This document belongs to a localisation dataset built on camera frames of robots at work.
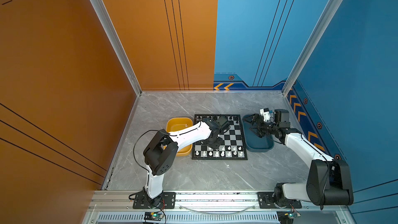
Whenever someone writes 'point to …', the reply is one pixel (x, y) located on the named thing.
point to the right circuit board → (285, 216)
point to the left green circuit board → (153, 216)
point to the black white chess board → (232, 146)
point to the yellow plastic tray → (174, 124)
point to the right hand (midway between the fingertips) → (245, 123)
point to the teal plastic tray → (253, 141)
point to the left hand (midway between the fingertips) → (214, 144)
